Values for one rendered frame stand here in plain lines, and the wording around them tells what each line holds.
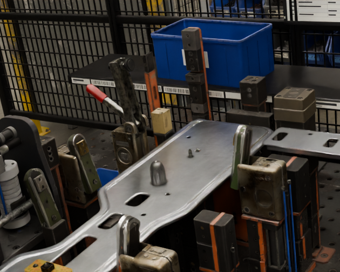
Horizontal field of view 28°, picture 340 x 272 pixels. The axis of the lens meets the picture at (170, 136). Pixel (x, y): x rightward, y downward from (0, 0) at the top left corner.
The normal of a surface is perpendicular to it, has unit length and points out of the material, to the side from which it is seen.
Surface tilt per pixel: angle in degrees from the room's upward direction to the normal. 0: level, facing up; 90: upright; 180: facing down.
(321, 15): 90
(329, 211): 0
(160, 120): 90
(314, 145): 0
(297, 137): 0
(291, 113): 89
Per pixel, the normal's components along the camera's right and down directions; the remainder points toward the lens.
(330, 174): -0.13, -0.91
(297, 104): -0.55, 0.37
